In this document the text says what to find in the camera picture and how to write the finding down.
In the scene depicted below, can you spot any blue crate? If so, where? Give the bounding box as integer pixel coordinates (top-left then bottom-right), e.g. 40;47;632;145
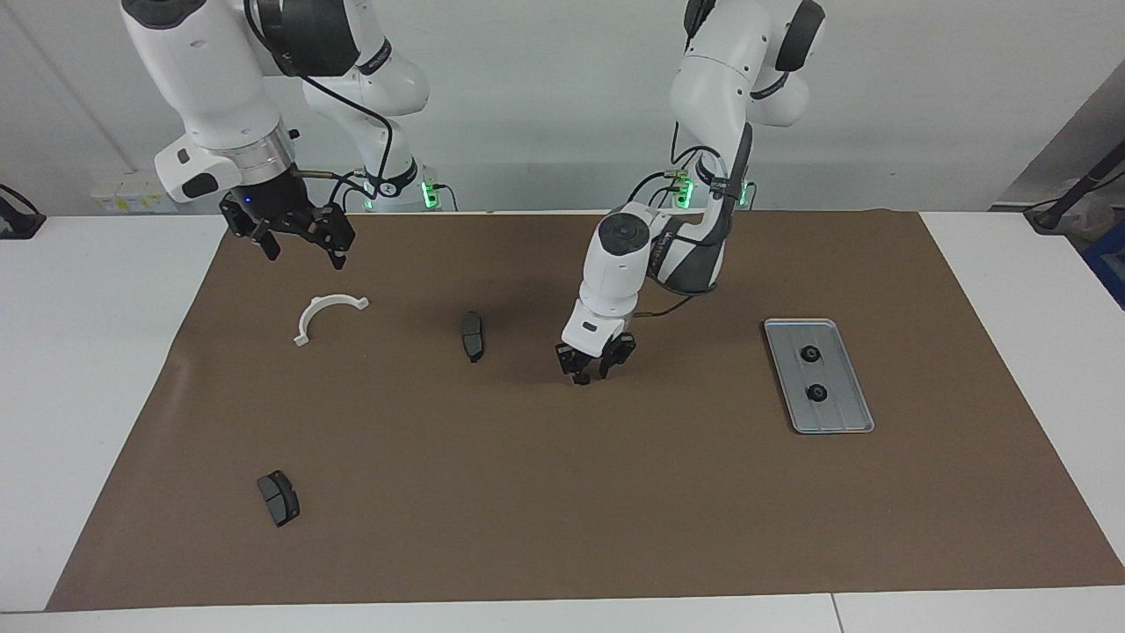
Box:
1081;220;1125;310

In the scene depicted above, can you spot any black arm base cable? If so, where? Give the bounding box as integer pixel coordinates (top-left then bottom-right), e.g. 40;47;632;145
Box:
624;167;688;212

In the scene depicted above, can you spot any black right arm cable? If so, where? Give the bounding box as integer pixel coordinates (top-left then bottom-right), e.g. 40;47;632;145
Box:
244;0;398;214

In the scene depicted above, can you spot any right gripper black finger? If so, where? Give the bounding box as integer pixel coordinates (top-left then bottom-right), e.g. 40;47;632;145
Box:
250;216;284;263
309;203;358;272

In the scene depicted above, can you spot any black clamp base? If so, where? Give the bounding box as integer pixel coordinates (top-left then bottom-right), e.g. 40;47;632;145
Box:
0;182;47;240

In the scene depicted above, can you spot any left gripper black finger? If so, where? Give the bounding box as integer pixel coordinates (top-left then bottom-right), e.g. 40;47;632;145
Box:
555;343;592;386
599;334;637;381

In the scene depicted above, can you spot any white curved plastic bracket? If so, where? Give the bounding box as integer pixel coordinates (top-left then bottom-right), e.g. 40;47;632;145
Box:
293;294;371;347

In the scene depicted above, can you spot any short grey brake pad pair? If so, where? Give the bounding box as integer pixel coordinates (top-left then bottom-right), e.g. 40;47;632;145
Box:
256;469;301;528

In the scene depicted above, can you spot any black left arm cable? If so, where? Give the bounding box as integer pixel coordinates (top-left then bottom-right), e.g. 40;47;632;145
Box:
628;114;758;321

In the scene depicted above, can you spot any white cardboard box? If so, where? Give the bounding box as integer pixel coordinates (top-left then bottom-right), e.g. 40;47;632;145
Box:
90;169;191;215

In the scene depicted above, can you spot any brown table mat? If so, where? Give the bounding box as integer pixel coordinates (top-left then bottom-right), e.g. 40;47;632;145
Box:
46;209;1125;613

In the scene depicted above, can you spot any black stand pole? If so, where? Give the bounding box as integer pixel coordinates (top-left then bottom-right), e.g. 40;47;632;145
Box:
1024;139;1125;235

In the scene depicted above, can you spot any silver metal tray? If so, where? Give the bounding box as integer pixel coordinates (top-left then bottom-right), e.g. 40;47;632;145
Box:
763;317;876;435

